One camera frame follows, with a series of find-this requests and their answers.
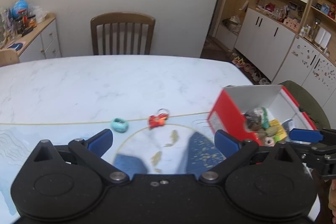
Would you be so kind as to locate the white wooden sideboard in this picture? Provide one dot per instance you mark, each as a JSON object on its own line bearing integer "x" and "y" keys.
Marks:
{"x": 39, "y": 44}

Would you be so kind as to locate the white wall cabinet unit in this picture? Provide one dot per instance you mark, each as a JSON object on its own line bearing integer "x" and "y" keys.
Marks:
{"x": 284, "y": 40}

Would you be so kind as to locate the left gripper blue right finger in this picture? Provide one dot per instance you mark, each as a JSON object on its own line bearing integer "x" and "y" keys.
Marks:
{"x": 226, "y": 144}

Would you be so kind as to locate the dark clear plastic bag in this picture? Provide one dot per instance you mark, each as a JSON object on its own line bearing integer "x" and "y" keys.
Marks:
{"x": 253, "y": 119}

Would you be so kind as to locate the yellow-green oval soap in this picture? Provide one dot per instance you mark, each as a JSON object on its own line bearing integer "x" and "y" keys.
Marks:
{"x": 271, "y": 131}

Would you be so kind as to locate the light wooden child chair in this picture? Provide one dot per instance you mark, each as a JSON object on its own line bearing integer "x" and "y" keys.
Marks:
{"x": 8, "y": 57}

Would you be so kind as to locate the brown wooden chair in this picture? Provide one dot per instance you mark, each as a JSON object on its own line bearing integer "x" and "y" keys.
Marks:
{"x": 122, "y": 33}

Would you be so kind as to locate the yellow small box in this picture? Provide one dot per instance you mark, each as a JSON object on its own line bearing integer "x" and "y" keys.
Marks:
{"x": 280, "y": 134}

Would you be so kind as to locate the orange red keychain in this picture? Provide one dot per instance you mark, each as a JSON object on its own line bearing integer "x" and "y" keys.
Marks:
{"x": 159, "y": 119}

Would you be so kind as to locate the red white cardboard box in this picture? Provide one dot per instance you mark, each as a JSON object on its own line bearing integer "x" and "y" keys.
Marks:
{"x": 233, "y": 102}

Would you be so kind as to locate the blue patterned table mat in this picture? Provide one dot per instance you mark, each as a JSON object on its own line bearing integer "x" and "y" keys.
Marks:
{"x": 185, "y": 144}

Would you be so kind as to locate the teal round toy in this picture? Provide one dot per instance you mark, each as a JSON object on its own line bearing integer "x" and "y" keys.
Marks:
{"x": 119, "y": 125}

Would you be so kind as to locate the blue globe toy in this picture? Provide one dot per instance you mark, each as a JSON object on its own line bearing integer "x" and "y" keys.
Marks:
{"x": 17, "y": 7}

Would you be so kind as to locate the grey blue sachet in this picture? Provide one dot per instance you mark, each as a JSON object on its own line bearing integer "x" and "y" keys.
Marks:
{"x": 288, "y": 125}

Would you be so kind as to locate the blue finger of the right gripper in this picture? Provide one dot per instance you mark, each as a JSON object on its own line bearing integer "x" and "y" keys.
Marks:
{"x": 310, "y": 136}

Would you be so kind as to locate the green patterned pouch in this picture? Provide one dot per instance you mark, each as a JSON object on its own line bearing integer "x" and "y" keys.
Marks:
{"x": 264, "y": 118}

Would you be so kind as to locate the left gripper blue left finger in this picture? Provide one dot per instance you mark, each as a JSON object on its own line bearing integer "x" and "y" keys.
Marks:
{"x": 101, "y": 142}

